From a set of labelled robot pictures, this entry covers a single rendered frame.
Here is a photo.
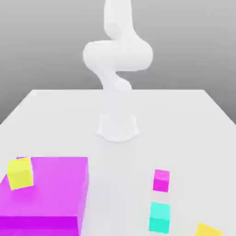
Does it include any small magenta cube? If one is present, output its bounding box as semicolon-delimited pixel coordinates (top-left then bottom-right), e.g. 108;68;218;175
153;169;170;193

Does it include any small cyan cube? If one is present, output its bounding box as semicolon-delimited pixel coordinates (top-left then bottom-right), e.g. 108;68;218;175
148;202;171;235

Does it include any small yellow cube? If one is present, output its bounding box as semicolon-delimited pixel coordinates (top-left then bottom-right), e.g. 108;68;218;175
195;222;223;236
7;157;34;191

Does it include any large magenta box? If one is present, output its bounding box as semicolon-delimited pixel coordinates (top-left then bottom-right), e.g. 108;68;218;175
0;156;89;236

